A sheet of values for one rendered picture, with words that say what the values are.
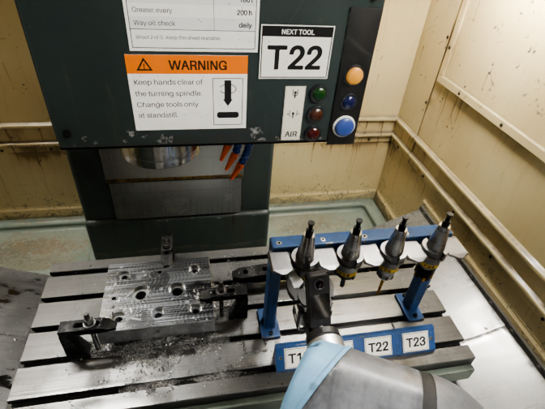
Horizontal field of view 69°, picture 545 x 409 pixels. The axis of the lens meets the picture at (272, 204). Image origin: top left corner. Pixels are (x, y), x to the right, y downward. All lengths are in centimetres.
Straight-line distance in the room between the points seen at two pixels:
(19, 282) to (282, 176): 118
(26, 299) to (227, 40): 137
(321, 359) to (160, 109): 38
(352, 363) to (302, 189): 161
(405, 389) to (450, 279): 114
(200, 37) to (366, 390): 45
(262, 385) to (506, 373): 73
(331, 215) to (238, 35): 161
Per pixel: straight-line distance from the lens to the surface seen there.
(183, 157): 78
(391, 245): 97
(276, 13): 55
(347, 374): 45
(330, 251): 95
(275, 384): 110
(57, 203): 205
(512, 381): 143
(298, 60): 57
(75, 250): 195
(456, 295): 155
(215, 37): 54
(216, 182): 143
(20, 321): 166
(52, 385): 118
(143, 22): 54
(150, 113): 58
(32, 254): 200
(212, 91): 57
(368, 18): 58
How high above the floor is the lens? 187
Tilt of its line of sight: 38 degrees down
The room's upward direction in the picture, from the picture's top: 5 degrees clockwise
